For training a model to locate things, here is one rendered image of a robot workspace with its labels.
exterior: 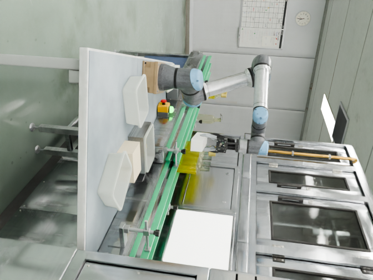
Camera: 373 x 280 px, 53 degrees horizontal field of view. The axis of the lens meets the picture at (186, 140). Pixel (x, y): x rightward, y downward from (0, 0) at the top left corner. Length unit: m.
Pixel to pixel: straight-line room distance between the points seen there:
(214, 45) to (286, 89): 1.82
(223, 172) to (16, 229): 1.24
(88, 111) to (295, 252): 1.22
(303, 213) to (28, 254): 1.47
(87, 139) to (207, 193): 1.02
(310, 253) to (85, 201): 1.13
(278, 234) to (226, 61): 6.34
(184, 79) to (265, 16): 5.94
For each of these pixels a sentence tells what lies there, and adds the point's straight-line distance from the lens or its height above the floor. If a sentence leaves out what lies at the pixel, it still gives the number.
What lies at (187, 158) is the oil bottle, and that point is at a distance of 2.24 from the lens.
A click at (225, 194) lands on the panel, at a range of 2.23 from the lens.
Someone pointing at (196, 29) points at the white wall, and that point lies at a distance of 8.02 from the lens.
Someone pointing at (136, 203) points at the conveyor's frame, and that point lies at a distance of 1.87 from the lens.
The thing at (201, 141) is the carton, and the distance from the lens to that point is 1.89.
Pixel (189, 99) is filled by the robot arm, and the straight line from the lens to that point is 2.13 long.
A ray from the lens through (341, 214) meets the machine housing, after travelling 2.33.
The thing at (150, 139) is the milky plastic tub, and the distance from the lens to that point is 2.04.
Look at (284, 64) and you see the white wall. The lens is 8.16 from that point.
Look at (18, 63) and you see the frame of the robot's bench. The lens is 1.55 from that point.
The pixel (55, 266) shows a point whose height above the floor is 0.71.
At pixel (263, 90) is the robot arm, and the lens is 1.98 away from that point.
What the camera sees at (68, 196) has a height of 0.33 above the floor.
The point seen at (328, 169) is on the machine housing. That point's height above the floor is 1.91.
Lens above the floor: 1.30
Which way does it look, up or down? 8 degrees down
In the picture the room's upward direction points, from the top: 95 degrees clockwise
